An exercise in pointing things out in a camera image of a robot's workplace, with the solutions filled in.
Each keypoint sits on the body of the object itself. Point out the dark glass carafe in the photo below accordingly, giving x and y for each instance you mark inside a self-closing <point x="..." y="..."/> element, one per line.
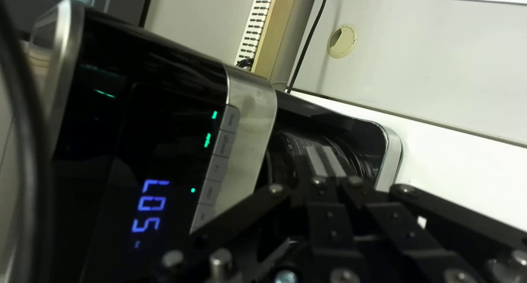
<point x="288" y="151"/>

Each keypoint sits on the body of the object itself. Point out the black and silver coffeemaker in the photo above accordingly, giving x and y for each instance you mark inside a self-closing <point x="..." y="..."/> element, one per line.
<point x="164" y="122"/>

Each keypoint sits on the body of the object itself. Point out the white perforated strip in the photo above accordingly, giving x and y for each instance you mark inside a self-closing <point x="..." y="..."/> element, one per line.
<point x="255" y="26"/>

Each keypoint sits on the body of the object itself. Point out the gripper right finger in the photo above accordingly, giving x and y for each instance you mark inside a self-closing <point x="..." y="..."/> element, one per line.
<point x="395" y="225"/>

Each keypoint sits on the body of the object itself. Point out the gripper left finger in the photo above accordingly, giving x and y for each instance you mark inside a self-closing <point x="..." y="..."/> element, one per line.
<point x="329" y="221"/>

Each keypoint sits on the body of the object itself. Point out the light wooden board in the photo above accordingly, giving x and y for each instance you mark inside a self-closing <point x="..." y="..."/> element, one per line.
<point x="276" y="28"/>

